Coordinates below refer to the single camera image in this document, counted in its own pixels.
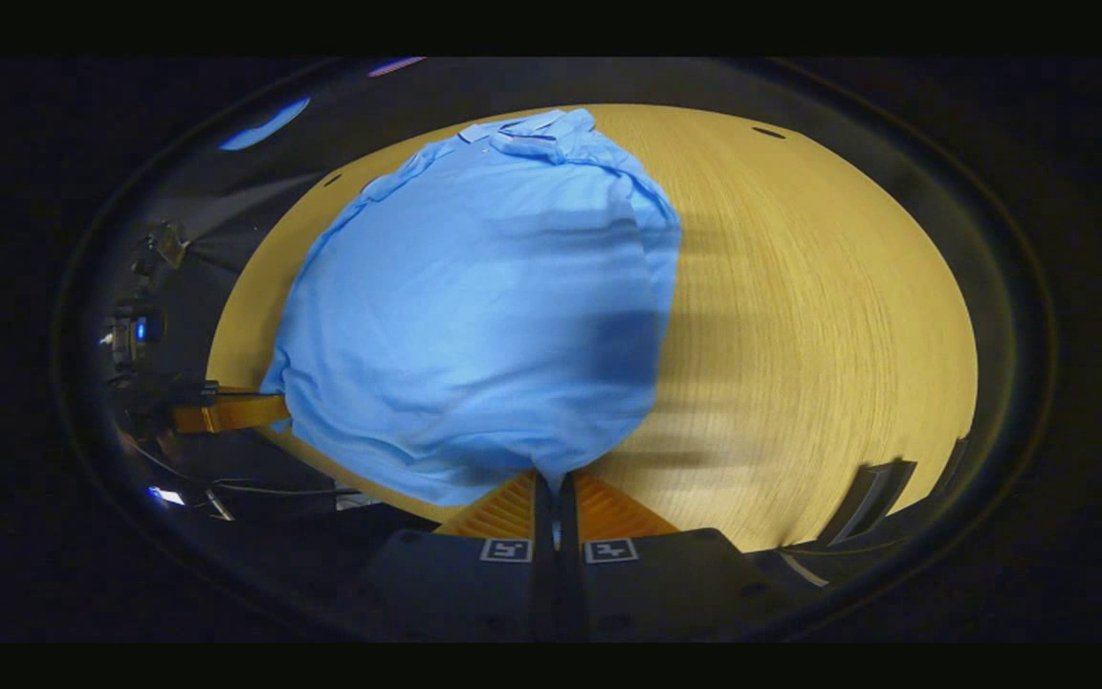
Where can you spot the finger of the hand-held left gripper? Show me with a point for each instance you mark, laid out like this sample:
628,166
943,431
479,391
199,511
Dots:
235,411

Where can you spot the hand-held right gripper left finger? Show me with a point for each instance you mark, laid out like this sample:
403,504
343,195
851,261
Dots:
541,517

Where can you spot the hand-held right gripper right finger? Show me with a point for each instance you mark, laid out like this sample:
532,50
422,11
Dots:
568,517

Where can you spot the light blue T-shirt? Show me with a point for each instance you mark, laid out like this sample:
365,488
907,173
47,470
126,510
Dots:
474,306

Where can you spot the dark grey bar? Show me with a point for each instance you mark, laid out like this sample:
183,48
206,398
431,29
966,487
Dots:
871,498

